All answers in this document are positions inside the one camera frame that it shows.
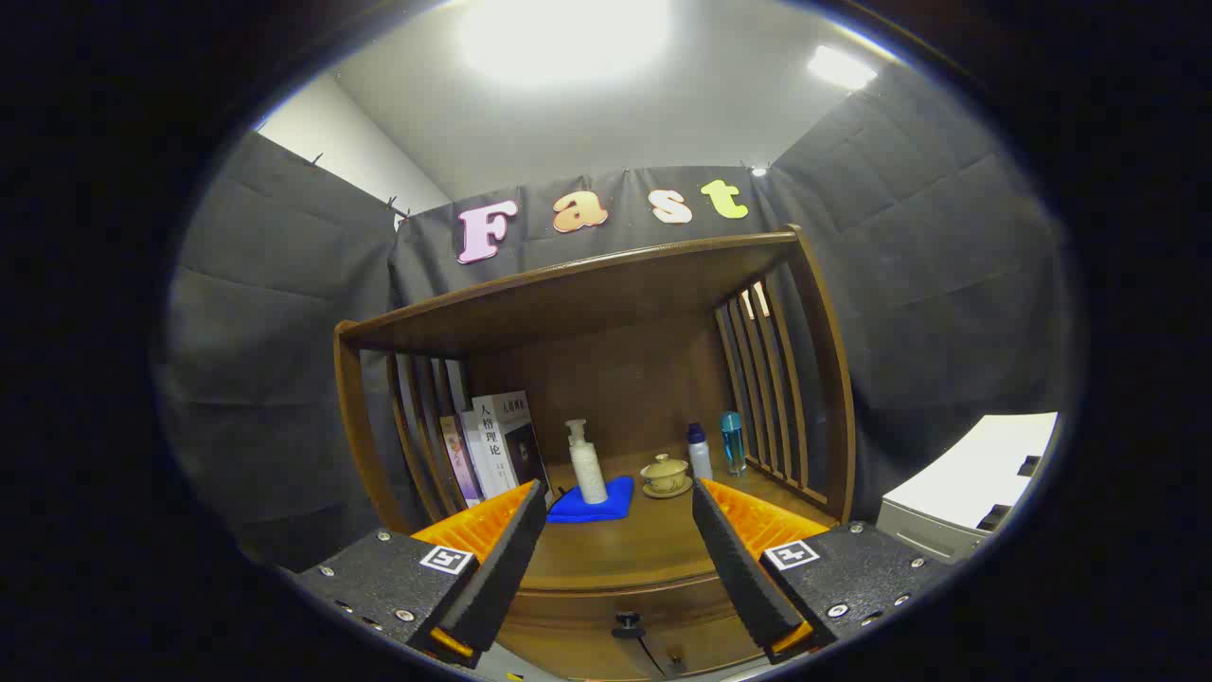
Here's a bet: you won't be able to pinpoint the blue folded cloth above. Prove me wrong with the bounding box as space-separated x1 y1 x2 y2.
547 476 635 524

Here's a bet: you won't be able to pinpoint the brown wooden cabinet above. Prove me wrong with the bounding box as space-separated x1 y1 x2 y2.
333 224 858 682

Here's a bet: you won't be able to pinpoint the small ceiling light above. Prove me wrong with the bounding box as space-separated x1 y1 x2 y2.
807 45 880 92

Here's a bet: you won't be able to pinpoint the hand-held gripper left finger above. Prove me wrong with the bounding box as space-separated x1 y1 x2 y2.
280 478 550 670

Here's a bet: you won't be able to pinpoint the large ceiling light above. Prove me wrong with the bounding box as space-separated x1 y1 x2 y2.
459 0 673 88

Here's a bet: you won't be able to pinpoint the white drawer unit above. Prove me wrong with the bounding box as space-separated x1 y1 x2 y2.
876 412 1060 565

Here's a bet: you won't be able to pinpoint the beige lidded tea cup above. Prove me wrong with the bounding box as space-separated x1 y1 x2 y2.
640 453 692 499

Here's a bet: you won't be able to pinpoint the clear blue bottle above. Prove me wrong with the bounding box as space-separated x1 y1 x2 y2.
720 410 747 476

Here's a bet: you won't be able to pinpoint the brown wooden drawer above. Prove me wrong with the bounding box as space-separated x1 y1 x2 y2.
494 574 773 664

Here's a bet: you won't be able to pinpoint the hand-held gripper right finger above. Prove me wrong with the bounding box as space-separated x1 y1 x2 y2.
691 476 953 664

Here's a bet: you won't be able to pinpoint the purple book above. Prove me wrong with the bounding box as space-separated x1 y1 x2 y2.
438 414 482 508

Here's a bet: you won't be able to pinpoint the white pump bottle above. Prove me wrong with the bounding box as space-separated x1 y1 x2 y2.
565 419 610 505

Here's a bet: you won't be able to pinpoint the thin white book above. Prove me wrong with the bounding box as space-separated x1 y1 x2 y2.
457 410 491 503

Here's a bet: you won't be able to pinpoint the brown wooden countertop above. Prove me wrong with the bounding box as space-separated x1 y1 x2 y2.
407 453 842 596

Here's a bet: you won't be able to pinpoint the thick white book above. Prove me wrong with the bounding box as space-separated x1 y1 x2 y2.
471 390 552 501

